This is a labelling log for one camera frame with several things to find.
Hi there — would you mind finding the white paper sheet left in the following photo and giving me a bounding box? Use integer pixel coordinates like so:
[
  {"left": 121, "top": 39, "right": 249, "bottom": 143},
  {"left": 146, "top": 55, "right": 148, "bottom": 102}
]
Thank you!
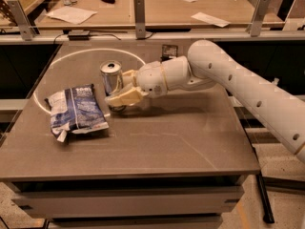
[{"left": 48, "top": 6, "right": 96, "bottom": 25}]

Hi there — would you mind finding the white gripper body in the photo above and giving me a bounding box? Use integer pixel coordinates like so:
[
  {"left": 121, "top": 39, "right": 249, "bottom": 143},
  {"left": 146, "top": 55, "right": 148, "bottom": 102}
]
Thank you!
[{"left": 136, "top": 61, "right": 168, "bottom": 98}]

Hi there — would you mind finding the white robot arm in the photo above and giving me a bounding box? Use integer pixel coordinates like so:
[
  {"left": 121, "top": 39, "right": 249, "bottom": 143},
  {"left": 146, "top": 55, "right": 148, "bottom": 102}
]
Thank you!
[{"left": 106, "top": 40, "right": 305, "bottom": 162}]

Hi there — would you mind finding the silver redbull can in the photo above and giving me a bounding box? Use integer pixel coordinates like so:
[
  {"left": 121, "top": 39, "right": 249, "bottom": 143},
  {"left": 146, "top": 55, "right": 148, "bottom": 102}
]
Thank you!
[{"left": 100, "top": 60, "right": 123, "bottom": 96}]

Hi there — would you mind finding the metal bracket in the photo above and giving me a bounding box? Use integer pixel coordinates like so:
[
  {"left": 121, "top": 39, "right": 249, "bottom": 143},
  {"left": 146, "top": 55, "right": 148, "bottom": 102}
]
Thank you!
[
  {"left": 133, "top": 0, "right": 146, "bottom": 39},
  {"left": 246, "top": 0, "right": 271, "bottom": 37},
  {"left": 8, "top": 0, "right": 36, "bottom": 41}
]

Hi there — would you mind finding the left metal bracket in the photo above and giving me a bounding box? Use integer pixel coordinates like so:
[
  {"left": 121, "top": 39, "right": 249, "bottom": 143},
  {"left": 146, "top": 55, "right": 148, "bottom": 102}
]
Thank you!
[{"left": 8, "top": 0, "right": 36, "bottom": 41}]

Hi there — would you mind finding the black power adapter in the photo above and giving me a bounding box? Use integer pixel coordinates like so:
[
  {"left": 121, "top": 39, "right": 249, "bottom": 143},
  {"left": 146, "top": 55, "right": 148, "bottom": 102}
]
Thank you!
[{"left": 68, "top": 31, "right": 90, "bottom": 41}]

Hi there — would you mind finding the small black snack packet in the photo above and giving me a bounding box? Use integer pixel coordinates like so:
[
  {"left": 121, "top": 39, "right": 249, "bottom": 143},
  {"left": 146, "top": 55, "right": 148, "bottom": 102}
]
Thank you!
[{"left": 161, "top": 45, "right": 178, "bottom": 61}]

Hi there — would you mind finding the right metal bracket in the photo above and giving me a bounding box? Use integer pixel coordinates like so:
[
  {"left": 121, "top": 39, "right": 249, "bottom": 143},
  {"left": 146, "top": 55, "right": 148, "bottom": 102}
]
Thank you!
[{"left": 246, "top": 0, "right": 271, "bottom": 37}]

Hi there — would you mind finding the white paper sheet right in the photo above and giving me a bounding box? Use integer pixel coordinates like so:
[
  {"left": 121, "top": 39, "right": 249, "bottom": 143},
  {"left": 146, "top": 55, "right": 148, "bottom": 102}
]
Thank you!
[{"left": 192, "top": 12, "right": 230, "bottom": 28}]

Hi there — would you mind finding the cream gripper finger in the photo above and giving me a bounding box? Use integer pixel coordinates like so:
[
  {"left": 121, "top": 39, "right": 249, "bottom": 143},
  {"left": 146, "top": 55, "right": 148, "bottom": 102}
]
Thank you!
[
  {"left": 105, "top": 83, "right": 148, "bottom": 107},
  {"left": 122, "top": 70, "right": 137, "bottom": 86}
]

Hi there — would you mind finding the white drawer front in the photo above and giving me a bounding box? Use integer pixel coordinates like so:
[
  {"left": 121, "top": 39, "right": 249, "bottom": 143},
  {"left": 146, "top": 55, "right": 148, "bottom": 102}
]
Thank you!
[{"left": 13, "top": 186, "right": 244, "bottom": 219}]

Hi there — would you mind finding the blue chip bag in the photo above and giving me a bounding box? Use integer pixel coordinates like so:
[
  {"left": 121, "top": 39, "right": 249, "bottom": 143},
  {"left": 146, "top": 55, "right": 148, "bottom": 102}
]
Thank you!
[{"left": 46, "top": 84, "right": 109, "bottom": 142}]

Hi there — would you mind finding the middle metal bracket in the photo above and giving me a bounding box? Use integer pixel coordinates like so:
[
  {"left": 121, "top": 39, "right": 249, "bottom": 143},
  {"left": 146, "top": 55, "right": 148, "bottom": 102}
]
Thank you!
[{"left": 133, "top": 0, "right": 146, "bottom": 39}]

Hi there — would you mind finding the clear sanitizer bottle right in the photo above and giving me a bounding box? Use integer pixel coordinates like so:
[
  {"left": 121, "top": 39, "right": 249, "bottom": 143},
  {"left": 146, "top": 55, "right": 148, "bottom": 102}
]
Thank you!
[{"left": 272, "top": 77, "right": 279, "bottom": 86}]

